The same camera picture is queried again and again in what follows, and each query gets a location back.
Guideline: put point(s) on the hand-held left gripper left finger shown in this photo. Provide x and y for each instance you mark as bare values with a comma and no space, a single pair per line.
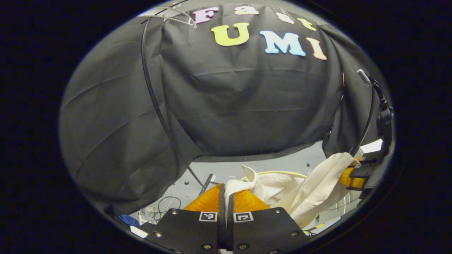
187,229

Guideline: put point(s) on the blue cloth scrap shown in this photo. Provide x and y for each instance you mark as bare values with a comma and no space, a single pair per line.
129,220

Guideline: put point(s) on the cream shirt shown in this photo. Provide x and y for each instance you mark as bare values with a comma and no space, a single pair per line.
317,190

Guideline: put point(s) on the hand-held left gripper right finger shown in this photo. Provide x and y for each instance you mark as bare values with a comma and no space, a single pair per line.
268,229

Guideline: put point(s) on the white paper piece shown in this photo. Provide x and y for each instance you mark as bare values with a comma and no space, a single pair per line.
138,231

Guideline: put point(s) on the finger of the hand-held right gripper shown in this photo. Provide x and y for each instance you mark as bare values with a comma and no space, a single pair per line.
360,173
370,158

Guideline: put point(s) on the black clothes rack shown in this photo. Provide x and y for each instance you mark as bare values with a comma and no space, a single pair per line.
206,184

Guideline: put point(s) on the white clothes hanger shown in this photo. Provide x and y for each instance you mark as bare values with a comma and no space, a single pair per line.
176,10
176,20

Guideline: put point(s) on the black backdrop cloth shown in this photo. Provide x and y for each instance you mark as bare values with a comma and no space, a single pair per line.
247,106

